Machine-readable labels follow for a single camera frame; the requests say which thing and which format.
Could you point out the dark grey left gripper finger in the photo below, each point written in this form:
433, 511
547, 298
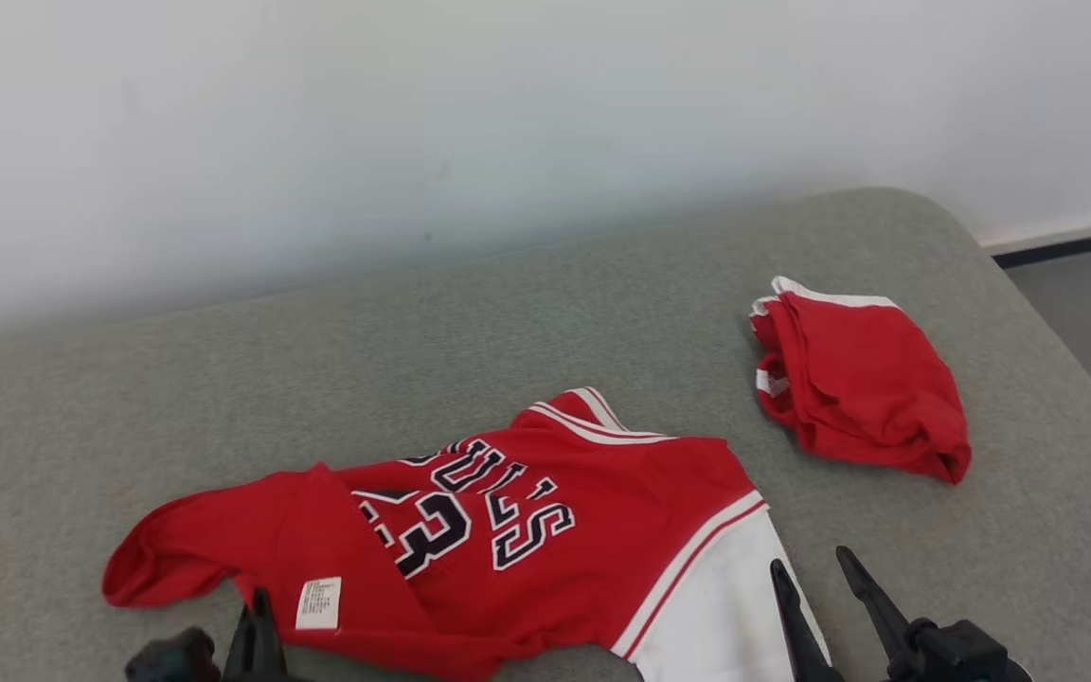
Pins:
267, 639
241, 649

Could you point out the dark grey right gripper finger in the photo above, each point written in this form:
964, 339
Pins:
801, 630
872, 597

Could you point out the red shorts white trim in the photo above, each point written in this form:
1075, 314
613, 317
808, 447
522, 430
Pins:
872, 388

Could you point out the red white basketball jersey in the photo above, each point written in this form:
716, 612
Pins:
602, 493

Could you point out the black white skirting board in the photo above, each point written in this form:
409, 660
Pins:
1076, 237

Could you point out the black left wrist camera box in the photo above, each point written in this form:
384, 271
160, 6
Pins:
171, 658

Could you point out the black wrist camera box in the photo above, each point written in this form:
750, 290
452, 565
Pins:
171, 658
957, 654

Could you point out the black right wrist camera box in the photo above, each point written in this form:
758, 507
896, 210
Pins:
957, 654

